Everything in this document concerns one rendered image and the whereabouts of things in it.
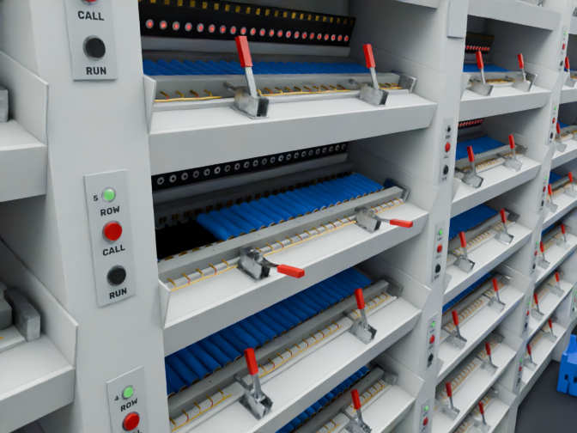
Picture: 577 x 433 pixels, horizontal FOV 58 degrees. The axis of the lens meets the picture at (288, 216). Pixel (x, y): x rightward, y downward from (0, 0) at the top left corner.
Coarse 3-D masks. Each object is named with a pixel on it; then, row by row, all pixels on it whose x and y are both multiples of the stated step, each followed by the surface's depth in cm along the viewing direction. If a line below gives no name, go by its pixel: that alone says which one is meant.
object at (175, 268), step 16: (384, 192) 95; (400, 192) 98; (336, 208) 84; (352, 208) 86; (368, 208) 91; (288, 224) 75; (304, 224) 77; (320, 224) 80; (240, 240) 68; (256, 240) 69; (272, 240) 72; (304, 240) 75; (192, 256) 63; (208, 256) 63; (224, 256) 66; (160, 272) 58; (176, 272) 60; (192, 272) 63; (176, 288) 59
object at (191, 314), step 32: (320, 160) 97; (160, 192) 71; (192, 192) 76; (416, 192) 99; (352, 224) 86; (384, 224) 89; (416, 224) 96; (288, 256) 72; (320, 256) 74; (352, 256) 81; (160, 288) 53; (192, 288) 61; (224, 288) 63; (256, 288) 64; (288, 288) 70; (192, 320) 57; (224, 320) 62
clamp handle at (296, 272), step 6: (258, 258) 65; (264, 264) 65; (270, 264) 64; (276, 264) 64; (282, 264) 64; (276, 270) 63; (282, 270) 62; (288, 270) 62; (294, 270) 62; (300, 270) 62; (294, 276) 61; (300, 276) 61
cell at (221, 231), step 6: (198, 216) 73; (204, 216) 72; (198, 222) 72; (204, 222) 72; (210, 222) 72; (216, 222) 72; (204, 228) 72; (210, 228) 71; (216, 228) 71; (222, 228) 71; (216, 234) 70; (222, 234) 70; (228, 234) 70
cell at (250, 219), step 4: (232, 208) 77; (236, 208) 77; (240, 208) 77; (236, 212) 76; (240, 212) 76; (244, 212) 76; (240, 216) 76; (244, 216) 76; (248, 216) 75; (252, 216) 76; (248, 220) 75; (252, 220) 75; (256, 220) 75; (252, 224) 75; (256, 224) 74; (260, 224) 74; (264, 224) 75; (256, 228) 74; (260, 228) 74
